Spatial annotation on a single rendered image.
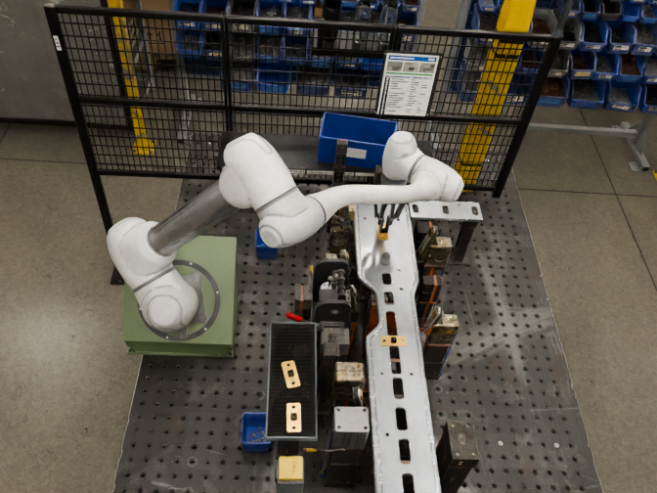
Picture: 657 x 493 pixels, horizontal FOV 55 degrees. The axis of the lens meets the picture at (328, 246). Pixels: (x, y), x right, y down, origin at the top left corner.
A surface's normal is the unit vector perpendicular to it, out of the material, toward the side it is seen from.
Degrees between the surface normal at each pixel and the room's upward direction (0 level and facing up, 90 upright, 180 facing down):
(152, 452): 0
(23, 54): 90
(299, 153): 0
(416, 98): 90
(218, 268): 44
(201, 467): 0
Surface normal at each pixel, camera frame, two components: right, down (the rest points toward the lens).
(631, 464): 0.07, -0.66
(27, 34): 0.00, 0.75
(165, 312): 0.11, 0.14
